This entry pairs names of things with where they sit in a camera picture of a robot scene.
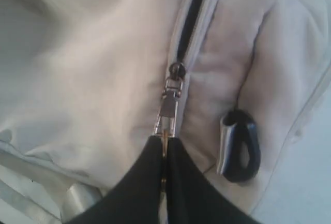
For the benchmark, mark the beige duffel bag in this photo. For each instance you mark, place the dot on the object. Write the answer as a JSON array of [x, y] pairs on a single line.
[[86, 83]]

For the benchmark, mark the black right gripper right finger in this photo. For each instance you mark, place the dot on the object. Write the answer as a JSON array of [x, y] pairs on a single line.
[[190, 196]]

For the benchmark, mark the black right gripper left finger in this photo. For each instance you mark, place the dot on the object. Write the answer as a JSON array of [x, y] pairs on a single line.
[[136, 198]]

